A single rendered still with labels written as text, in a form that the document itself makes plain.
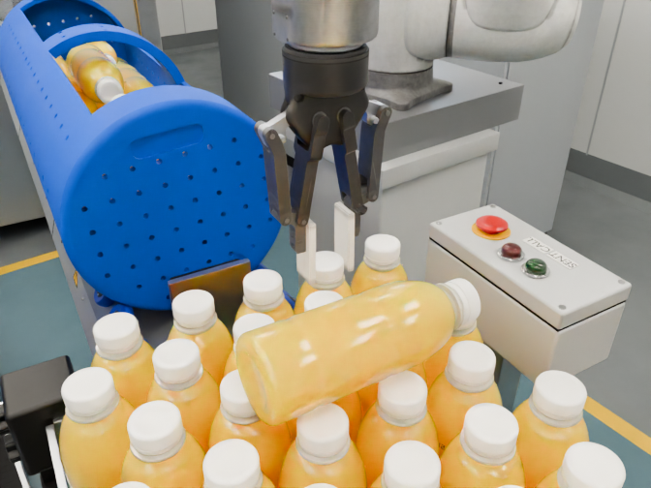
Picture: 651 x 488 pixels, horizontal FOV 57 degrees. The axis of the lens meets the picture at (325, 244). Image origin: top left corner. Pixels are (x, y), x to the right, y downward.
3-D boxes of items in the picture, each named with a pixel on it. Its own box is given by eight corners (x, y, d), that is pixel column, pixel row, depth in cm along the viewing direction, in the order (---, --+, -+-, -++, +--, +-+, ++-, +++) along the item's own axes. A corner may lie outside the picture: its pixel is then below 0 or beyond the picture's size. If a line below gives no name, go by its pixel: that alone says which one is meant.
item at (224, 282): (249, 330, 80) (242, 251, 73) (257, 340, 78) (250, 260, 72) (176, 354, 76) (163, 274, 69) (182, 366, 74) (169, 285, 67)
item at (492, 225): (491, 219, 71) (493, 210, 70) (513, 232, 68) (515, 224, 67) (468, 227, 69) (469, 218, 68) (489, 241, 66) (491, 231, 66)
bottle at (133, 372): (110, 459, 66) (73, 327, 56) (173, 436, 68) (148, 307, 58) (122, 511, 60) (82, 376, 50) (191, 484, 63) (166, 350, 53)
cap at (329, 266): (324, 289, 61) (324, 275, 60) (299, 273, 64) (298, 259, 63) (351, 275, 63) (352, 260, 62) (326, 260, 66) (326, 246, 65)
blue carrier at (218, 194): (141, 101, 151) (110, -20, 136) (299, 268, 87) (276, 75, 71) (22, 129, 141) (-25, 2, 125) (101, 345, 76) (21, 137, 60)
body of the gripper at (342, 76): (345, 27, 55) (343, 123, 60) (262, 38, 52) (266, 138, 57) (391, 44, 50) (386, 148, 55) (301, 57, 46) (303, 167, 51)
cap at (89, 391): (55, 406, 48) (49, 389, 47) (94, 376, 51) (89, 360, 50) (88, 425, 46) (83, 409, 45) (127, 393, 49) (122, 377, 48)
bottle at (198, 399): (241, 523, 59) (225, 387, 49) (169, 542, 57) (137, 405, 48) (231, 466, 65) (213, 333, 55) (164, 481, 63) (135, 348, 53)
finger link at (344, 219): (333, 202, 61) (340, 200, 62) (333, 259, 65) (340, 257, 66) (349, 215, 59) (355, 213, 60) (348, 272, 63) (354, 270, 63)
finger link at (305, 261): (316, 224, 58) (309, 226, 57) (316, 283, 61) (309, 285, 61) (301, 210, 60) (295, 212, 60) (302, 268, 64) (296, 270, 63)
